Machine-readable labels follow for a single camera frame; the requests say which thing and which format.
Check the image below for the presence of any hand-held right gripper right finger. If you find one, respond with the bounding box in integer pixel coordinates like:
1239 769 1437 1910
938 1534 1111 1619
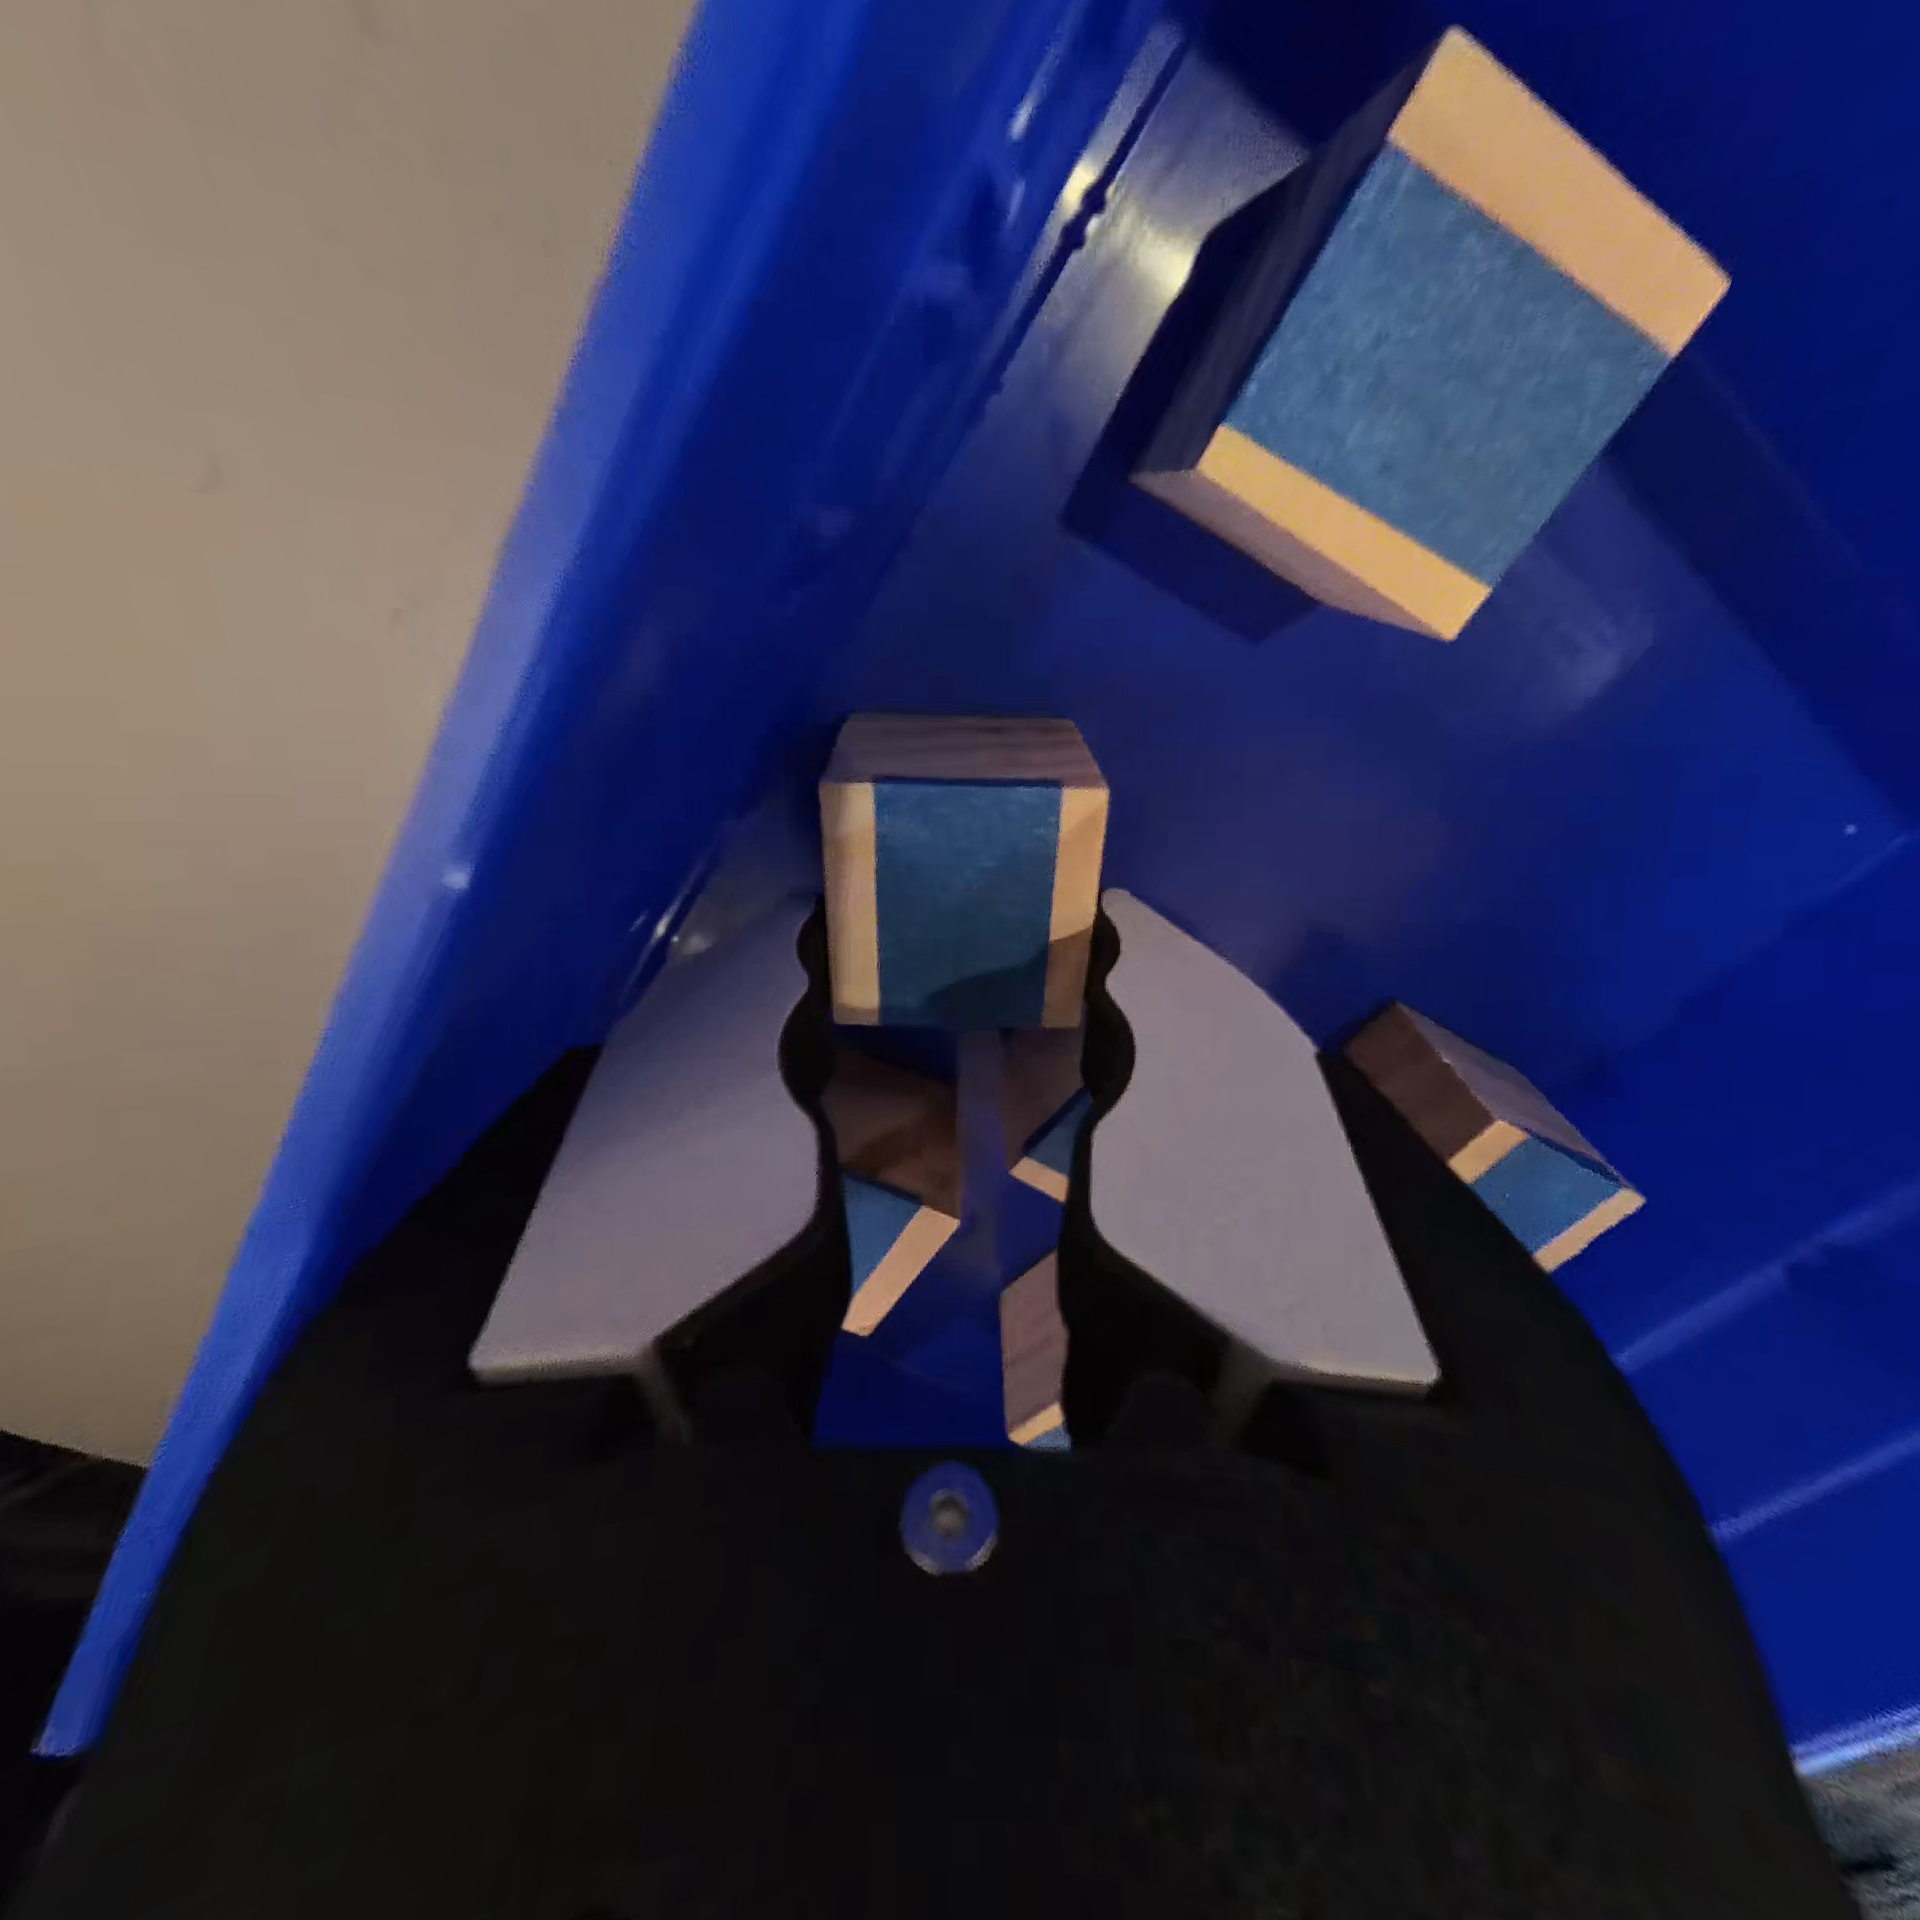
1054 887 1441 1452

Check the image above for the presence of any grey desk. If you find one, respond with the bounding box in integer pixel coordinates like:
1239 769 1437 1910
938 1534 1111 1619
0 0 706 1465

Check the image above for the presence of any blue plastic bin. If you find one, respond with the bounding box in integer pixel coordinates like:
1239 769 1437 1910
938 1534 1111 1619
32 0 1920 1778

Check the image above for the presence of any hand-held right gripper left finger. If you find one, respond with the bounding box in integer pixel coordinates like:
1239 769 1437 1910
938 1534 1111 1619
469 896 858 1450

